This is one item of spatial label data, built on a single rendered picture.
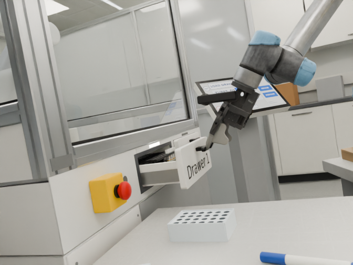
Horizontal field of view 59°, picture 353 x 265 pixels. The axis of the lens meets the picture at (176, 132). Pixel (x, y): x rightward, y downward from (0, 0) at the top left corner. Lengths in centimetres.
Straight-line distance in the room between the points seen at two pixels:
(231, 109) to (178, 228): 38
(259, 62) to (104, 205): 54
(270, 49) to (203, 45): 183
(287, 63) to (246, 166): 112
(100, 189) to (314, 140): 336
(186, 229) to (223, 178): 207
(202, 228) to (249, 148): 133
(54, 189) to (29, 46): 26
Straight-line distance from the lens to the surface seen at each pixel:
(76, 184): 66
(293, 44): 105
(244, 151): 191
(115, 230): 78
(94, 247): 71
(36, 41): 65
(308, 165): 391
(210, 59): 266
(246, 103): 89
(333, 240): 62
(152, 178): 88
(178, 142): 116
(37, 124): 61
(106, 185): 67
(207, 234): 64
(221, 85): 191
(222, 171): 269
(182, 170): 82
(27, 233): 68
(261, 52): 88
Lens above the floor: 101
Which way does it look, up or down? 3 degrees down
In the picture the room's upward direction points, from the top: 10 degrees counter-clockwise
